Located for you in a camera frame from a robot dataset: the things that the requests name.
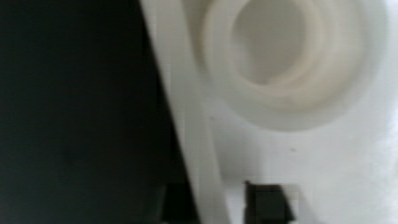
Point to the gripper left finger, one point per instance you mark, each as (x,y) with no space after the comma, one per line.
(179,207)

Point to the white square table top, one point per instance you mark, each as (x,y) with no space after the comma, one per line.
(280,72)

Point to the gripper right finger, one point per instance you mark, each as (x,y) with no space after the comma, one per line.
(268,207)

